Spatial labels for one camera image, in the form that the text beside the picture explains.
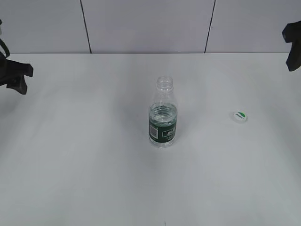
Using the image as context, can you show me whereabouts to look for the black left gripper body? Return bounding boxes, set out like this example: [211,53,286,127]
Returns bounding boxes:
[0,53,33,86]

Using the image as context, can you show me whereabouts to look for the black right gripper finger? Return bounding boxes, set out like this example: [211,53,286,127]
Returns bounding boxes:
[286,41,301,72]

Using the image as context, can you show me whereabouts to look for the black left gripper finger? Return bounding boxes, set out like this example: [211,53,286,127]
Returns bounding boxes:
[6,75,27,95]

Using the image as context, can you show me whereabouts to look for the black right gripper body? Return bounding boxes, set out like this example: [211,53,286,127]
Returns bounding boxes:
[282,21,301,43]

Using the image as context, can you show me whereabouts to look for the white green bottle cap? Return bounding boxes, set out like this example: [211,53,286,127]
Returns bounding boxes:
[229,111,248,124]

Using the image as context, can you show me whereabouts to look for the clear Cestbon water bottle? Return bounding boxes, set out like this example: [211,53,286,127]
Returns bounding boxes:
[149,76,178,148]

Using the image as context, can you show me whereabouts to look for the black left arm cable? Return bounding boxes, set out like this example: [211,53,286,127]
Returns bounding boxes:
[0,20,10,57]

